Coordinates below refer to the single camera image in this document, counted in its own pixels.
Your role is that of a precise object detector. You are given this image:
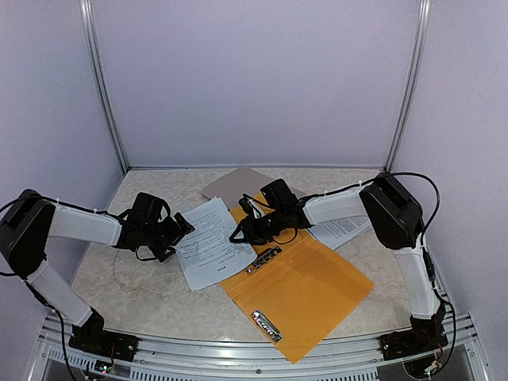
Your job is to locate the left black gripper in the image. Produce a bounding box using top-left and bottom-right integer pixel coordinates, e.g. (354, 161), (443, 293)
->
(143, 214), (194, 264)

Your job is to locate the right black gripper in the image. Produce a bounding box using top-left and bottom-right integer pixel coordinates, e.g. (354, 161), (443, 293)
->
(229, 208), (287, 245)

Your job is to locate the white printed sheet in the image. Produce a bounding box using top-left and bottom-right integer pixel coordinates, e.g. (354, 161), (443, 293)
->
(176, 198), (257, 291)

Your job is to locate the pink-brown file folder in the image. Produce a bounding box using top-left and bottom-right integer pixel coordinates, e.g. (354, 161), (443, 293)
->
(200, 167), (273, 206)

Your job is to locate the orange folder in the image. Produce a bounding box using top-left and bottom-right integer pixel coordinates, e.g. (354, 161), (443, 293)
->
(217, 191), (376, 365)

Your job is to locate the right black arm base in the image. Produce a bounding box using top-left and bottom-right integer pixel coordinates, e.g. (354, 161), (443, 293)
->
(379, 308), (448, 360)

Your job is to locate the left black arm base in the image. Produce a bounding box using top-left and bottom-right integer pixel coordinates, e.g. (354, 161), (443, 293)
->
(69, 308), (139, 362)

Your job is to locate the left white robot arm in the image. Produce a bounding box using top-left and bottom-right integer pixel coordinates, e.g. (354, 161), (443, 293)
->
(1, 189), (194, 353)

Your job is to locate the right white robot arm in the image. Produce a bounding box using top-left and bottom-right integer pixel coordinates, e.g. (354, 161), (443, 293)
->
(229, 172), (445, 352)

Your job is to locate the orange folder centre clip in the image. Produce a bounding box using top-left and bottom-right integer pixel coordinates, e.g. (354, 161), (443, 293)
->
(245, 246), (283, 274)

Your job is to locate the orange folder edge clip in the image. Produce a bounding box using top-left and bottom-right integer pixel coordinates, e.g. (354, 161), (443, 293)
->
(251, 310), (284, 343)

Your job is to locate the white printed sheet dense text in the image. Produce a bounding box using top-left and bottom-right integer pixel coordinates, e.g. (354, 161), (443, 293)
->
(308, 216), (371, 250)

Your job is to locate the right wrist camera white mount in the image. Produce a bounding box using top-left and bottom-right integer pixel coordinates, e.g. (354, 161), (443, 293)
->
(238, 194), (264, 219)

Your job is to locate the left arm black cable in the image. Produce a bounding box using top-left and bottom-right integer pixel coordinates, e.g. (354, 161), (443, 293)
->
(0, 194), (175, 279)

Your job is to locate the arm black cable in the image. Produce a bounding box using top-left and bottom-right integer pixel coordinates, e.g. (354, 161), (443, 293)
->
(297, 171), (441, 239)
(0, 194), (175, 279)

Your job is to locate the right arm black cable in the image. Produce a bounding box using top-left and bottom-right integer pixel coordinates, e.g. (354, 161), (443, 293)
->
(297, 171), (441, 239)

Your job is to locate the left aluminium frame post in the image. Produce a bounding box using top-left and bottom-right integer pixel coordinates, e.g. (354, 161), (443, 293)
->
(79, 0), (130, 175)

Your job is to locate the aluminium frame post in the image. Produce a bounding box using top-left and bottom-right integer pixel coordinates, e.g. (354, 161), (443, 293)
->
(79, 0), (130, 175)
(383, 0), (432, 171)

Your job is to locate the right aluminium frame post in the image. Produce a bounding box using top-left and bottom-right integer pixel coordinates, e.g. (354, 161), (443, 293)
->
(383, 0), (432, 171)

